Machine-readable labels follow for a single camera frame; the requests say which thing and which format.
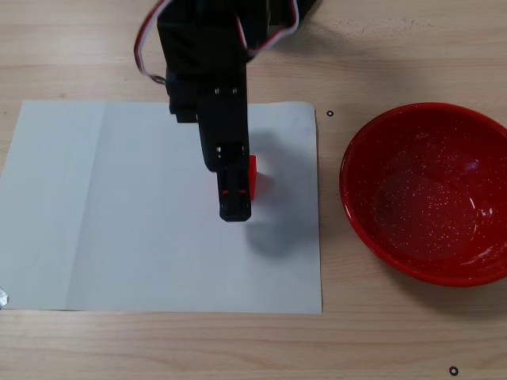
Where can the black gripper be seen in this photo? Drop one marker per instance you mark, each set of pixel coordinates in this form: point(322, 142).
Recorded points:
point(234, 186)

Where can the red cube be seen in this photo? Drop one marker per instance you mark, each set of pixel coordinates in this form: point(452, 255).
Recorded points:
point(253, 178)

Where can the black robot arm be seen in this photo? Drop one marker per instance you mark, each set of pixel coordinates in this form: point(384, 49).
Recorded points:
point(257, 12)

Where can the red speckled bowl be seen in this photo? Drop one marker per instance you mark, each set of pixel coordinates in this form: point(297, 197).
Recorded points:
point(428, 198)

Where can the white paper sheet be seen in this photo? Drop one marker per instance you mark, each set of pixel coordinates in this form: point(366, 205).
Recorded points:
point(119, 198)

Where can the grey tape piece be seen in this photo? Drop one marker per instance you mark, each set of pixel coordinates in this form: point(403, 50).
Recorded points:
point(3, 297)

